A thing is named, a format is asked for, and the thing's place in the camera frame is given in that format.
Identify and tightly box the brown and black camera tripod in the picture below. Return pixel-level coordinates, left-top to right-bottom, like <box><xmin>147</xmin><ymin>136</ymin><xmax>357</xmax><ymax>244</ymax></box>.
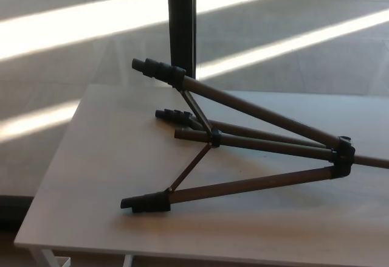
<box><xmin>120</xmin><ymin>57</ymin><xmax>389</xmax><ymax>215</ymax></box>

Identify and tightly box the black vertical pole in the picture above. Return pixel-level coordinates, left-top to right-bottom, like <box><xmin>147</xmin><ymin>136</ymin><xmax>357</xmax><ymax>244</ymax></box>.
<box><xmin>166</xmin><ymin>0</ymin><xmax>198</xmax><ymax>78</ymax></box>

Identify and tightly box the black floor mat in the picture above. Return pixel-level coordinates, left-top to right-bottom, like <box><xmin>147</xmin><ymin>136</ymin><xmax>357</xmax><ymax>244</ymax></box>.
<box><xmin>0</xmin><ymin>192</ymin><xmax>35</xmax><ymax>235</ymax></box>

